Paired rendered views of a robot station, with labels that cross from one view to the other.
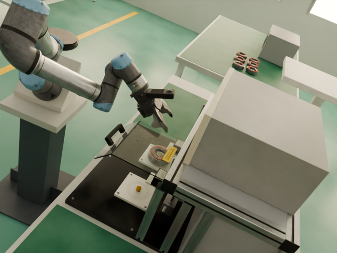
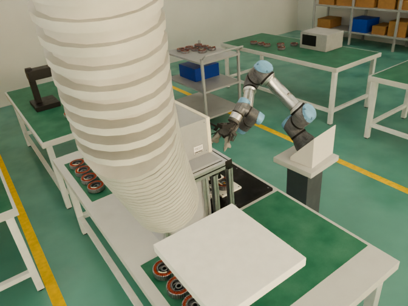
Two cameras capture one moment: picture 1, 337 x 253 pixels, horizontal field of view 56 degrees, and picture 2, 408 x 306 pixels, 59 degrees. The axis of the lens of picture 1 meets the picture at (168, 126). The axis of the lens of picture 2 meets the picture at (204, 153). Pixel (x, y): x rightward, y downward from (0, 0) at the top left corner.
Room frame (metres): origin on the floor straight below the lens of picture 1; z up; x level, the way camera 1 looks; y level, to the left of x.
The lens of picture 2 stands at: (2.51, -1.29, 2.07)
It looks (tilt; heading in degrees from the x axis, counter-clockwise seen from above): 29 degrees down; 139
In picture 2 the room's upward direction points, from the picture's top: 5 degrees counter-clockwise
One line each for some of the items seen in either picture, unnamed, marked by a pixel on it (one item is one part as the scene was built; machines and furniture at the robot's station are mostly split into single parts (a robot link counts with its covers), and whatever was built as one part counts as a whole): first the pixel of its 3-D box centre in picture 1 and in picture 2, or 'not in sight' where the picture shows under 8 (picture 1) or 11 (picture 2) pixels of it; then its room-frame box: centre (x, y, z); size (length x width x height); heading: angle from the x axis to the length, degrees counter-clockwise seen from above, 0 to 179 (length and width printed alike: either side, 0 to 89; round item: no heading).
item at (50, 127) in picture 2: not in sight; (79, 129); (-1.32, 0.14, 0.37); 1.85 x 1.10 x 0.75; 172
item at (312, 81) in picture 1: (293, 108); (229, 297); (1.88, -0.69, 0.98); 0.37 x 0.35 x 0.46; 172
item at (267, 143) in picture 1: (257, 132); (158, 133); (1.00, -0.31, 1.22); 0.44 x 0.39 x 0.20; 172
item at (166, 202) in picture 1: (169, 203); not in sight; (0.92, -0.12, 0.80); 0.07 x 0.05 x 0.06; 172
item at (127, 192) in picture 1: (137, 191); not in sight; (0.94, 0.02, 0.78); 0.15 x 0.15 x 0.01; 82
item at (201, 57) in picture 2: not in sight; (204, 82); (-1.02, 1.87, 0.51); 1.01 x 0.60 x 1.01; 172
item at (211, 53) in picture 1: (235, 81); not in sight; (3.39, -0.52, 0.37); 1.85 x 1.10 x 0.75; 172
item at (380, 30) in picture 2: not in sight; (384, 28); (-0.63, 6.58, 0.36); 0.40 x 0.28 x 0.16; 83
